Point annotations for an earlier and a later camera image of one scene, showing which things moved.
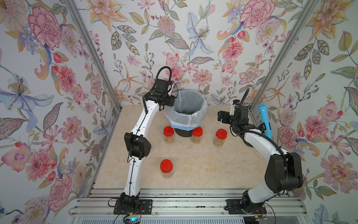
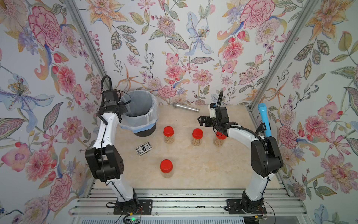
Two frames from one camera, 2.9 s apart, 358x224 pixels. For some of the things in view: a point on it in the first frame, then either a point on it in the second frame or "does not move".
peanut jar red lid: x=221 y=135 does not move
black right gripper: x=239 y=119 -> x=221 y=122
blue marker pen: x=264 y=116 does not move
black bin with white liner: x=188 y=112 -> x=142 y=112
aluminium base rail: x=100 y=201 does not move
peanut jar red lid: x=197 y=133 does not move
